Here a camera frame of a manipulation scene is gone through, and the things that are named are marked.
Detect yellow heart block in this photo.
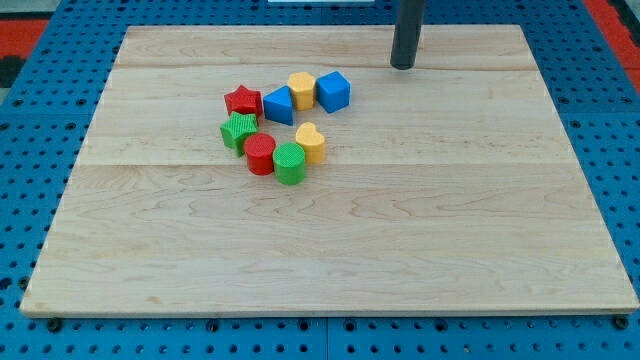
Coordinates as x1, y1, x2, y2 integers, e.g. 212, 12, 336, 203
295, 122, 326, 164

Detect yellow hexagon block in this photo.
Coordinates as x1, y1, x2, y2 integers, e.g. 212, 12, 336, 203
287, 72, 316, 111

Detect green cylinder block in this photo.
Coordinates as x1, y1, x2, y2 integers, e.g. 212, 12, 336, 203
272, 142, 306, 185

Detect red cylinder block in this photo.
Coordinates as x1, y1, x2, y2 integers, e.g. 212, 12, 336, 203
244, 133, 276, 176

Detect blue triangular block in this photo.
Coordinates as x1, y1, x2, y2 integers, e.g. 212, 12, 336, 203
263, 86, 294, 126

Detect blue cube block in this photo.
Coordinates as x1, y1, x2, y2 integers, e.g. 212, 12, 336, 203
316, 71, 351, 113

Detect green star block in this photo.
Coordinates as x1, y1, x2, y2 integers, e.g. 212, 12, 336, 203
220, 111, 258, 157

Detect red star block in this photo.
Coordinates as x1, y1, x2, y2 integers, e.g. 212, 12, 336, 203
224, 85, 263, 117

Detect wooden board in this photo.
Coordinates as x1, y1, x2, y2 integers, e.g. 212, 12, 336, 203
21, 25, 639, 318

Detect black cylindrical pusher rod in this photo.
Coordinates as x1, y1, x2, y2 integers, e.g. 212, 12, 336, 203
390, 0, 426, 70

